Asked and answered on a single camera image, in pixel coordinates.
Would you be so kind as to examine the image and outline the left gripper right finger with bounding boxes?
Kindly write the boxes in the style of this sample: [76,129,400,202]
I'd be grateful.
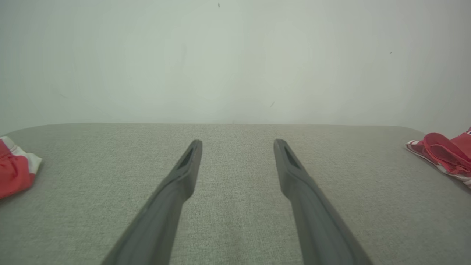
[273,138,373,265]

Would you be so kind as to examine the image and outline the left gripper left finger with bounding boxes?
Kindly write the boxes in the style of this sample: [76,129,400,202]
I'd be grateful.
[101,139,203,265]

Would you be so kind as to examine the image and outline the red and white shorts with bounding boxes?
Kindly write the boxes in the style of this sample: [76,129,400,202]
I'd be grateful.
[405,127,471,189]
[0,136,42,200]

